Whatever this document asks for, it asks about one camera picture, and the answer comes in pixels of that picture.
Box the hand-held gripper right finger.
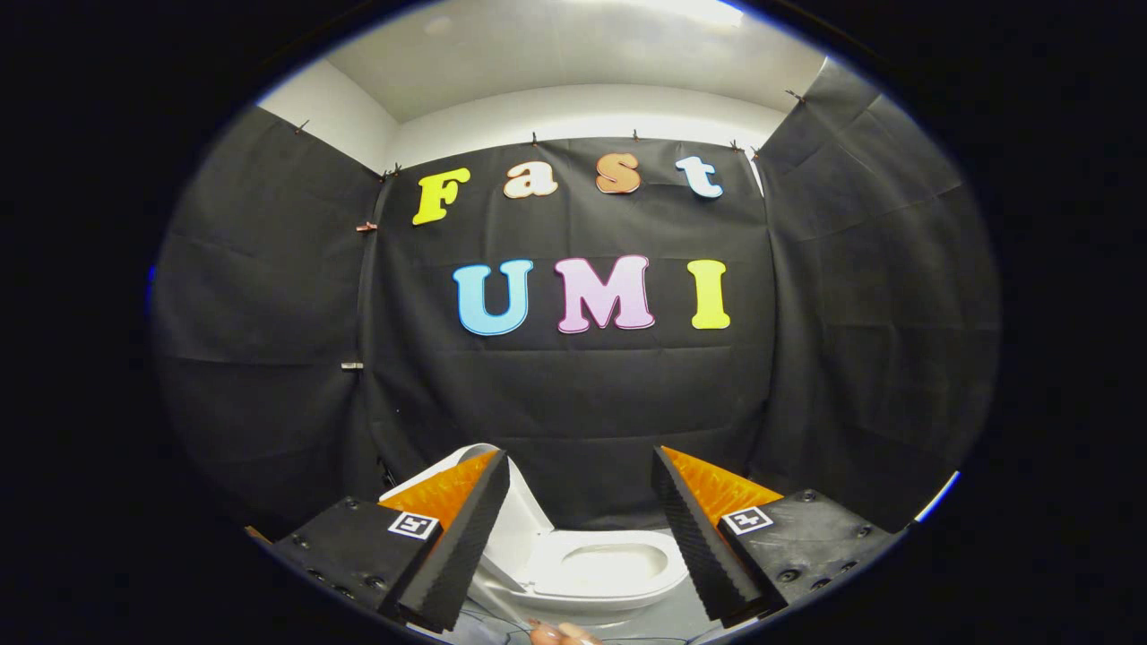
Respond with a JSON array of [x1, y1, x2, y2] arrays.
[[651, 445, 901, 628]]

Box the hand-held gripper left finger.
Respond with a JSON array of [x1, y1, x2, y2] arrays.
[[272, 448, 512, 634]]

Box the black backdrop cloth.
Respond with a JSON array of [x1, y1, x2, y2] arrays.
[[152, 58, 1000, 538]]

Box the black floor cable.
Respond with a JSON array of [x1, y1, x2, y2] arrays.
[[461, 600, 718, 645]]

